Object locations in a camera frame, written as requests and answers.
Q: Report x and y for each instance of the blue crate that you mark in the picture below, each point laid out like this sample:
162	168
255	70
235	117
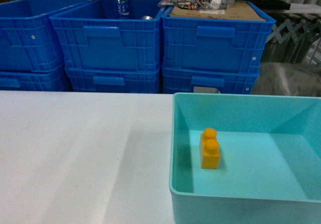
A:
29	42
55	80
92	38
94	80
230	46
176	80

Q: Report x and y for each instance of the blue crate bottom middle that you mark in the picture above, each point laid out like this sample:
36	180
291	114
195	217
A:
94	80

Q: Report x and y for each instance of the light teal plastic box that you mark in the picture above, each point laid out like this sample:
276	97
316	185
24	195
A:
269	170

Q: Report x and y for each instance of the grey scissor folding rack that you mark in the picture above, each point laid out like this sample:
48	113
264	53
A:
296	31

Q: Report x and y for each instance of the blue crate top middle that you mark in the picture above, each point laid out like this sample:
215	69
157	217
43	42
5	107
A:
92	38

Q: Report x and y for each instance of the clear plastic water bottle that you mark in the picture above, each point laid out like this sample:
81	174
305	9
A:
121	9

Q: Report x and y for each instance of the yellow two-stud toy block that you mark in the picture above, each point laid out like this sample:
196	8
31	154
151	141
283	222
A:
209	149

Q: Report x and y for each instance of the blue crate top left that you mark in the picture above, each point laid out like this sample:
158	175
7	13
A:
29	42

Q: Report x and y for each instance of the metal can top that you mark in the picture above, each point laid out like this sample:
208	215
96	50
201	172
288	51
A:
147	18

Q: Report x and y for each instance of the brown cardboard sheet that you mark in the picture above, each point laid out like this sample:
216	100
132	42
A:
240	10

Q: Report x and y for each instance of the blue crate top right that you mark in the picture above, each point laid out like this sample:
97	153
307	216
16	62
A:
230	46

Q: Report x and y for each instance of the blue crate bottom left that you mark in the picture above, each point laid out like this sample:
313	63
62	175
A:
55	80

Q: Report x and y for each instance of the grey plastic cover sheet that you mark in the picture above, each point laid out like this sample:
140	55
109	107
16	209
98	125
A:
288	79

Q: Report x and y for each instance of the blue crate bottom right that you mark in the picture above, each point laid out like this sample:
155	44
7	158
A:
176	80

